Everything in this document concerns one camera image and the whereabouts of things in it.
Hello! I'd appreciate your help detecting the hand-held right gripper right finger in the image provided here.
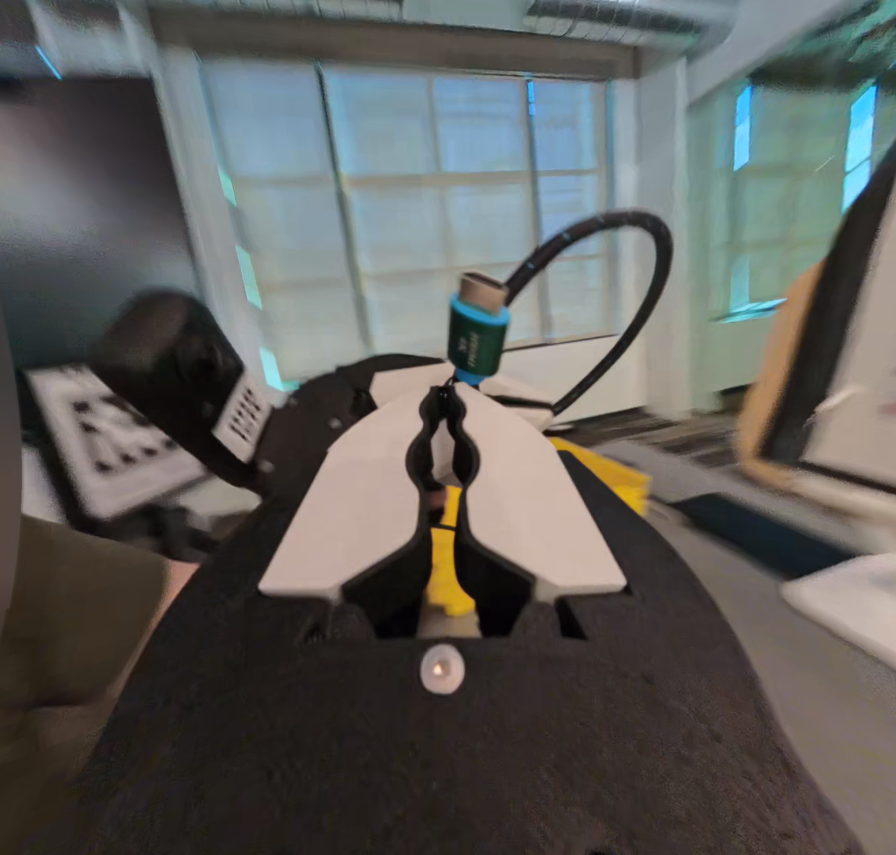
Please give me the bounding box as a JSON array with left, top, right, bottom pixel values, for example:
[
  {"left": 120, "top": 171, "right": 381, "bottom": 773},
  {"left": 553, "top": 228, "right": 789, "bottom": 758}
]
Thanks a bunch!
[{"left": 448, "top": 384, "right": 629, "bottom": 597}]

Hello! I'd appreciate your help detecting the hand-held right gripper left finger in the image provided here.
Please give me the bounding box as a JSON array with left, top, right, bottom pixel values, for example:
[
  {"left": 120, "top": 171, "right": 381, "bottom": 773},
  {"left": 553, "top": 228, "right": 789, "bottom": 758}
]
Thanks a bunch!
[{"left": 258, "top": 386, "right": 449, "bottom": 600}]

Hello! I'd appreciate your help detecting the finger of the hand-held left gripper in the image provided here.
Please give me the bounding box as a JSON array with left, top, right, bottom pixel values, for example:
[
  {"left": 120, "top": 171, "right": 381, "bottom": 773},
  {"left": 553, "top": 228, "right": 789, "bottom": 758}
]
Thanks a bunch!
[
  {"left": 482, "top": 375, "right": 555, "bottom": 430},
  {"left": 371, "top": 364, "right": 449, "bottom": 411}
]

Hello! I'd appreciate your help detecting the yellow plastic bin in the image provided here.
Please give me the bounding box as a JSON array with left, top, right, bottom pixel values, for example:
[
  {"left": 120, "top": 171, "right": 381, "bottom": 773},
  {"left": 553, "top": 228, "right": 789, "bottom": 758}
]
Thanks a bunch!
[{"left": 428, "top": 436, "right": 653, "bottom": 619}]

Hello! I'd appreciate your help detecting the black braided hdmi cable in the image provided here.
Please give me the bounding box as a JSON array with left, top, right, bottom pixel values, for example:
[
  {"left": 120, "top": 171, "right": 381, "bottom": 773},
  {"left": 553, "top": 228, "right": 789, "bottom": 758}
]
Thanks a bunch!
[{"left": 447, "top": 210, "right": 675, "bottom": 418}]

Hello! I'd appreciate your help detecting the person's left forearm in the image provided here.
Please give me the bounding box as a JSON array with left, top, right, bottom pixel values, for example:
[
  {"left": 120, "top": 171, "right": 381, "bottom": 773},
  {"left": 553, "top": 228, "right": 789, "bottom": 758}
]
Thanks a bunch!
[{"left": 167, "top": 560, "right": 204, "bottom": 614}]

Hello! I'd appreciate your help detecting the black white tag sign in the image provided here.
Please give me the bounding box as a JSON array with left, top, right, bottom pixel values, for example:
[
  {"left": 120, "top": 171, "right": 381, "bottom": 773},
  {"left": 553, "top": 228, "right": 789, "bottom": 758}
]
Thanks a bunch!
[{"left": 23, "top": 364, "right": 211, "bottom": 523}]

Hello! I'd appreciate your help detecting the large paned window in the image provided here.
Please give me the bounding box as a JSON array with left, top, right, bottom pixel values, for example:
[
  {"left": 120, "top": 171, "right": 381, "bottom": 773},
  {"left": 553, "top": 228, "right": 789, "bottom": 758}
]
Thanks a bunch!
[
  {"left": 199, "top": 60, "right": 617, "bottom": 380},
  {"left": 707, "top": 78, "right": 883, "bottom": 320}
]

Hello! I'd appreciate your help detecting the instruction board with plastic cover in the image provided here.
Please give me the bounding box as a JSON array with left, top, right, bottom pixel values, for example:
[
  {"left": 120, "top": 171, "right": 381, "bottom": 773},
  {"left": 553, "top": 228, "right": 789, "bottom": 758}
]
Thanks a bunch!
[{"left": 738, "top": 162, "right": 896, "bottom": 502}]

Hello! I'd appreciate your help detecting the white rounded base plate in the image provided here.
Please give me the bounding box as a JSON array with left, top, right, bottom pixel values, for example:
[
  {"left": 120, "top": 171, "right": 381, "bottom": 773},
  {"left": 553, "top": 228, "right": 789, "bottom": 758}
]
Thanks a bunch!
[{"left": 779, "top": 553, "right": 896, "bottom": 668}]

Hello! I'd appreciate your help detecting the silver round ventilation duct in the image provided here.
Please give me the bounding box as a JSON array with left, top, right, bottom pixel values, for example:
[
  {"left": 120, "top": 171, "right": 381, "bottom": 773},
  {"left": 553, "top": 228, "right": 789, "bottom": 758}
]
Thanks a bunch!
[{"left": 0, "top": 0, "right": 736, "bottom": 58}]

